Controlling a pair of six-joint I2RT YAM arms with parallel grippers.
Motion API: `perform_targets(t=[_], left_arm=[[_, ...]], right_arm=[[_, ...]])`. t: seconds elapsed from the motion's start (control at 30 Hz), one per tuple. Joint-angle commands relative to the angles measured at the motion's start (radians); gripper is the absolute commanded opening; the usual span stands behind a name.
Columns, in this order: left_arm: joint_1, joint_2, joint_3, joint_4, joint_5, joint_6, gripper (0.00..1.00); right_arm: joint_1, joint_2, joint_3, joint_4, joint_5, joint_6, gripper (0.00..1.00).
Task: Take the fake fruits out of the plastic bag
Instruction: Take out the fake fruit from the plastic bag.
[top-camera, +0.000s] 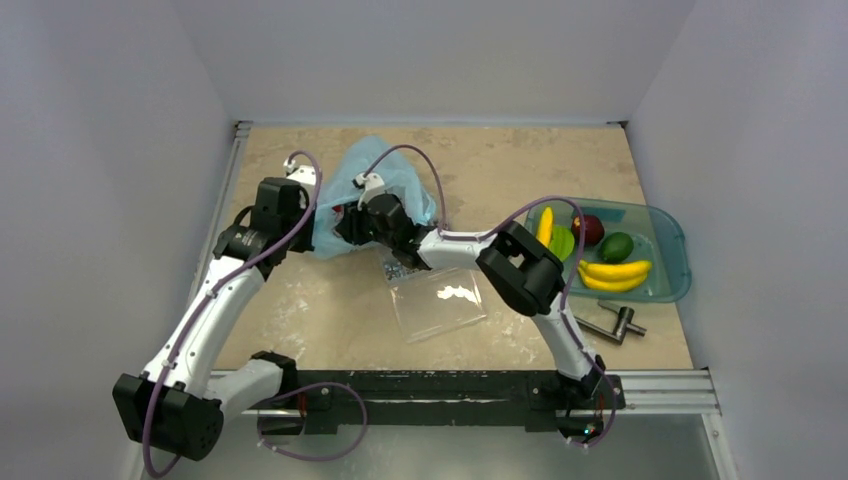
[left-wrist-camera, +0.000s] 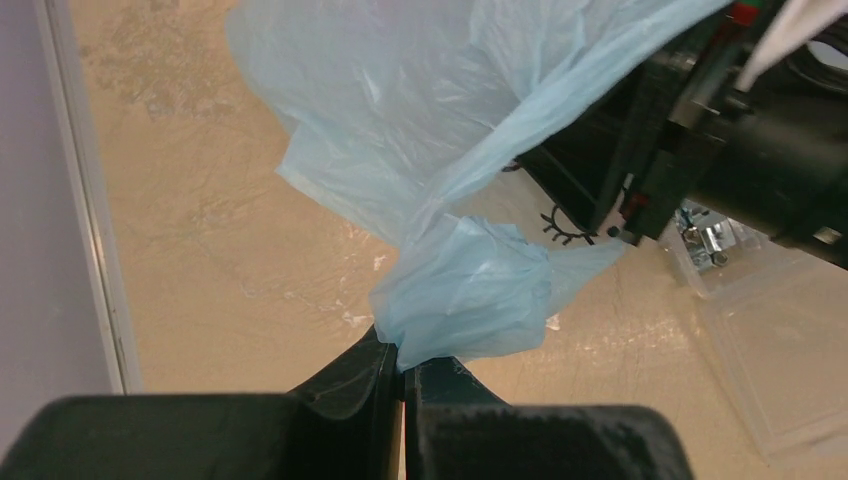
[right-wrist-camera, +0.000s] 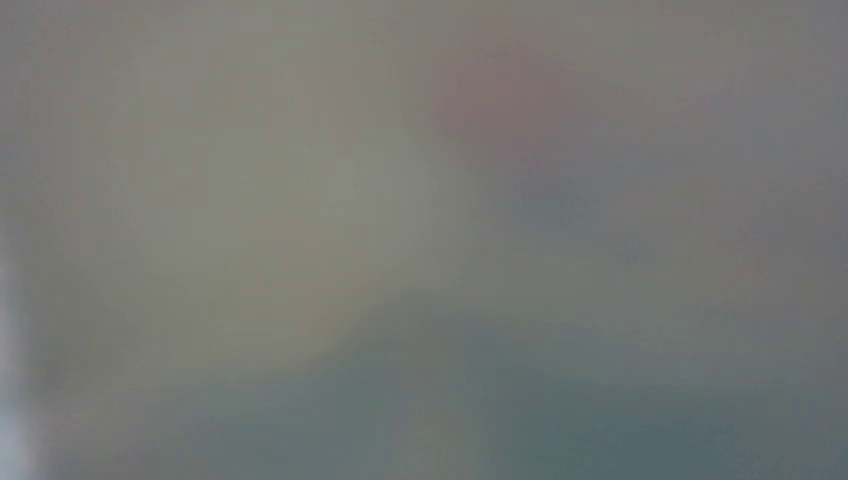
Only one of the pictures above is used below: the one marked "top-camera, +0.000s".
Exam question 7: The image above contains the light blue plastic bag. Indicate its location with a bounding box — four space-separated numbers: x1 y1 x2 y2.
312 135 438 260

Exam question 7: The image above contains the yellow fake squash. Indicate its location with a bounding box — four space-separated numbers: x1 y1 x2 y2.
536 207 555 247

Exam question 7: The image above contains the green fake fruit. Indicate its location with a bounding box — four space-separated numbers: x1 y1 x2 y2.
548 225 575 262

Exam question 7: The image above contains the red fake fruit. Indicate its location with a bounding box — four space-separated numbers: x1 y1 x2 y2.
570 214 606 247

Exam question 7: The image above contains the yellow fake banana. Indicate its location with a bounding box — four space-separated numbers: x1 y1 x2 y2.
578 260 653 293

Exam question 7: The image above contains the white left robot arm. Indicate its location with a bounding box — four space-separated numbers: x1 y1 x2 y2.
112 168 320 461

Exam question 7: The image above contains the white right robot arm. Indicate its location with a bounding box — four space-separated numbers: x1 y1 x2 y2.
332 193 618 411

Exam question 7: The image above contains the green fake lime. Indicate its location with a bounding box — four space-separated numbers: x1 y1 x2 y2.
598 232 635 264

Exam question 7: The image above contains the clear plastic screw box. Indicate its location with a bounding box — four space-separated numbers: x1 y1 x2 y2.
378 247 487 343

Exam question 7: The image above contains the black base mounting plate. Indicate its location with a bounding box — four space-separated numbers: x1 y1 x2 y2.
254 370 626 438

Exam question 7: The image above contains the dark metal crank tool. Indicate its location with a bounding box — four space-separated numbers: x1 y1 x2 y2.
576 299 647 345

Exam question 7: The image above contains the teal plastic tray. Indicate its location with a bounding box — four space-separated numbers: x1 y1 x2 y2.
525 195 692 305

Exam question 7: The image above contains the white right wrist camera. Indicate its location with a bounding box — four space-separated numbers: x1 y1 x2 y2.
353 172 387 210

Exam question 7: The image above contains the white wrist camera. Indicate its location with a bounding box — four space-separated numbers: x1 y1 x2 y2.
283 157 321 197
353 172 387 210

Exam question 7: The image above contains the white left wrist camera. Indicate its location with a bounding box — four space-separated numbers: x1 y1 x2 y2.
283 157 321 197

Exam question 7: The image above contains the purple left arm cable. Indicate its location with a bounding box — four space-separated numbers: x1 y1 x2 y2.
141 149 368 480

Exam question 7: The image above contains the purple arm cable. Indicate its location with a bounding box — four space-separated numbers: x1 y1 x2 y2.
354 144 617 450
141 149 368 480

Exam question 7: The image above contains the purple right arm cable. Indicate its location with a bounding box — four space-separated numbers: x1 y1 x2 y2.
354 144 617 450

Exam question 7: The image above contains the aluminium frame rail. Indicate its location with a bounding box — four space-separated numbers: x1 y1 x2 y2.
212 371 717 414

